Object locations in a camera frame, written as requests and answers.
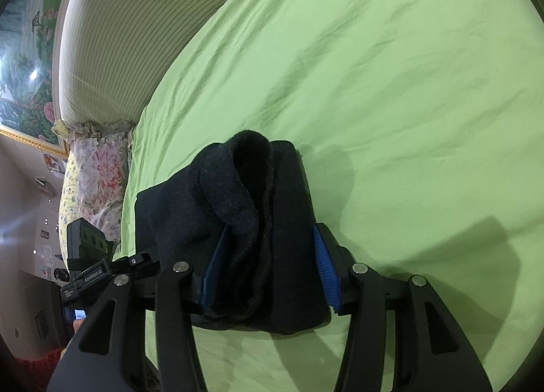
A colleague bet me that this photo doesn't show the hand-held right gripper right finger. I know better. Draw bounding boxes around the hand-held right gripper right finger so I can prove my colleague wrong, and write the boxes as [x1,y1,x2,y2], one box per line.
[312,224,494,392]

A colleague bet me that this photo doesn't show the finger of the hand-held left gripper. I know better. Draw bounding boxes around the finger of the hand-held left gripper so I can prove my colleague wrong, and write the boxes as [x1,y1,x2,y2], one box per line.
[111,250,164,287]

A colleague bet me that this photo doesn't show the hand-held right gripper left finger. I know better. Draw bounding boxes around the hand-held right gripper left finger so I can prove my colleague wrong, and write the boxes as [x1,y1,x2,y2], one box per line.
[46,225,232,392]

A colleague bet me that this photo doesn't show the dark navy pants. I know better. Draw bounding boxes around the dark navy pants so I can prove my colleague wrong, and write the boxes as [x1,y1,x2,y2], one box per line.
[135,130,332,335]

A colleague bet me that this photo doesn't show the yellow patterned pillow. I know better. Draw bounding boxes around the yellow patterned pillow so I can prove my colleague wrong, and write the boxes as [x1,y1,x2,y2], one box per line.
[52,120,82,242]

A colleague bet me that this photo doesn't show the dark cabinet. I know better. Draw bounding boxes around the dark cabinet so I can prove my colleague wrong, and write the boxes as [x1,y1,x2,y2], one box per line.
[18,270,73,359]

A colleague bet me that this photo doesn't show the floral pillow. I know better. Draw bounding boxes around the floral pillow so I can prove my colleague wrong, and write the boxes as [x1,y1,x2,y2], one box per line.
[70,120,137,245]

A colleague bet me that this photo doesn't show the gold framed landscape painting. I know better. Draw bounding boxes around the gold framed landscape painting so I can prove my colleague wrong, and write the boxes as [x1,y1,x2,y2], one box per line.
[0,0,92,159]

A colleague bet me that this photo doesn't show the light green bed sheet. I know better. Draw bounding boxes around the light green bed sheet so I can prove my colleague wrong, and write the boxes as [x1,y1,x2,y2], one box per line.
[119,0,544,392]

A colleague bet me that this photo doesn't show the striped padded headboard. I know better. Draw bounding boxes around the striped padded headboard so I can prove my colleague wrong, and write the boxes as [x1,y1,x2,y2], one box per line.
[53,0,277,134]

